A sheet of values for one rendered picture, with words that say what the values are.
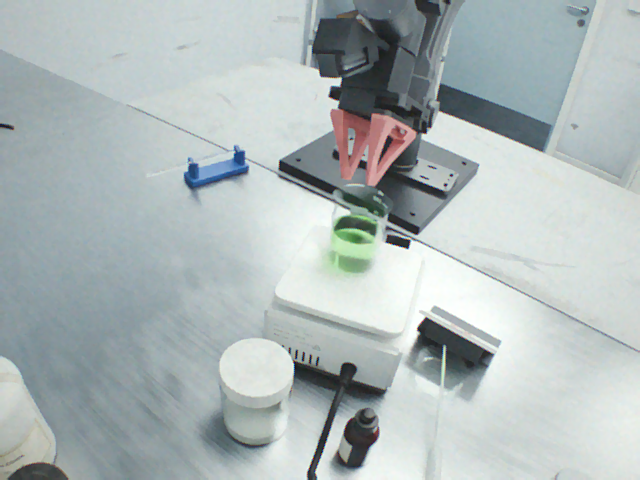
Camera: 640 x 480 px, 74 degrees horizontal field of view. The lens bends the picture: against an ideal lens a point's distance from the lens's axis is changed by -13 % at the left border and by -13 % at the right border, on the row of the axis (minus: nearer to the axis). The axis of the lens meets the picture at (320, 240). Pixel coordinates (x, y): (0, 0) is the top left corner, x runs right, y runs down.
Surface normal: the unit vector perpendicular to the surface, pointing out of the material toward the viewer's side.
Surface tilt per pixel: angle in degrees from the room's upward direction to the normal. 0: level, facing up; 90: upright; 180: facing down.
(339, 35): 62
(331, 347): 90
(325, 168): 2
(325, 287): 0
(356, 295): 0
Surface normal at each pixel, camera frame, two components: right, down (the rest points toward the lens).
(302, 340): -0.32, 0.55
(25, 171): 0.11, -0.79
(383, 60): -0.62, -0.07
